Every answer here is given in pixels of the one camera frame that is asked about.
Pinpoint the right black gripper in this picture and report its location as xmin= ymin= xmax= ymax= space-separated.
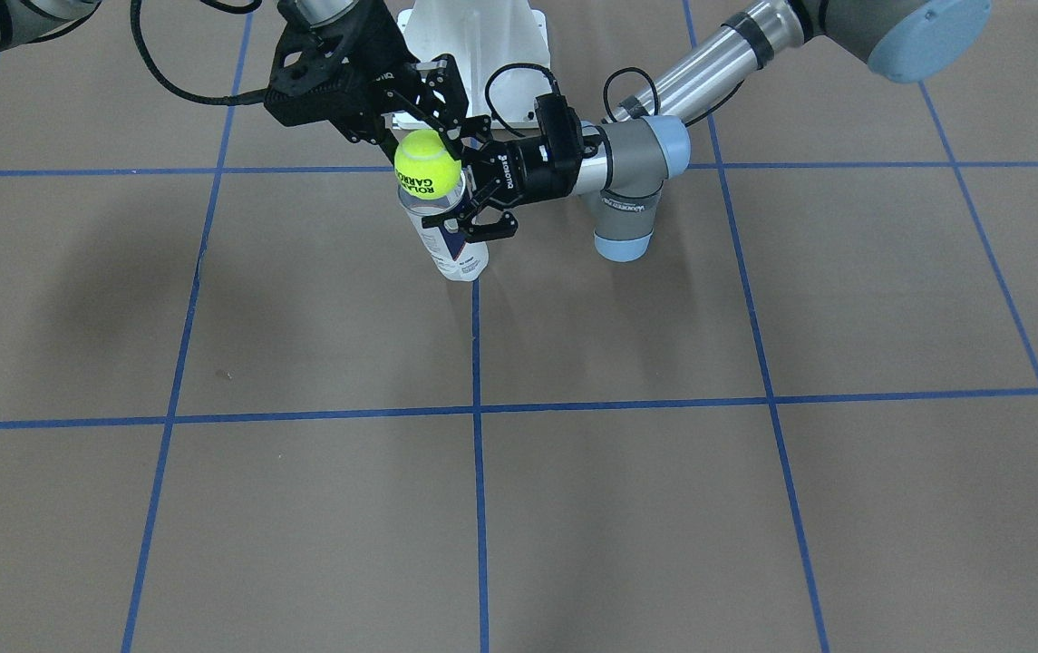
xmin=263 ymin=1 xmax=470 ymax=167

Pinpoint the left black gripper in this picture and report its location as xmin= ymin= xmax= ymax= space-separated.
xmin=422 ymin=130 xmax=582 ymax=241

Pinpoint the yellow tennis ball with lettering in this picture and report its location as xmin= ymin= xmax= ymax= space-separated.
xmin=393 ymin=130 xmax=463 ymax=200

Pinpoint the white blue tennis ball can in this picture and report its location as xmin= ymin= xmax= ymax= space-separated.
xmin=398 ymin=174 xmax=489 ymax=282

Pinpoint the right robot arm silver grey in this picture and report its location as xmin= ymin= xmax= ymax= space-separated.
xmin=0 ymin=1 xmax=469 ymax=158

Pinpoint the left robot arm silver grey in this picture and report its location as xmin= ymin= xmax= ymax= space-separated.
xmin=400 ymin=1 xmax=994 ymax=263

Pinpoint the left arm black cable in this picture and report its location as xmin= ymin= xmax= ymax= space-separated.
xmin=484 ymin=62 xmax=665 ymax=137

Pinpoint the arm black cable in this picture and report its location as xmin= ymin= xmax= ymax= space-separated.
xmin=484 ymin=62 xmax=665 ymax=137
xmin=129 ymin=0 xmax=284 ymax=108

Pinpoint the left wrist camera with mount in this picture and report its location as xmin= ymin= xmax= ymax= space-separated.
xmin=535 ymin=93 xmax=585 ymax=170

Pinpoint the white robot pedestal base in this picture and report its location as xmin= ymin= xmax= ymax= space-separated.
xmin=397 ymin=1 xmax=551 ymax=130

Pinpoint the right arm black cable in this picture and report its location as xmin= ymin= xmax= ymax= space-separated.
xmin=129 ymin=0 xmax=284 ymax=108

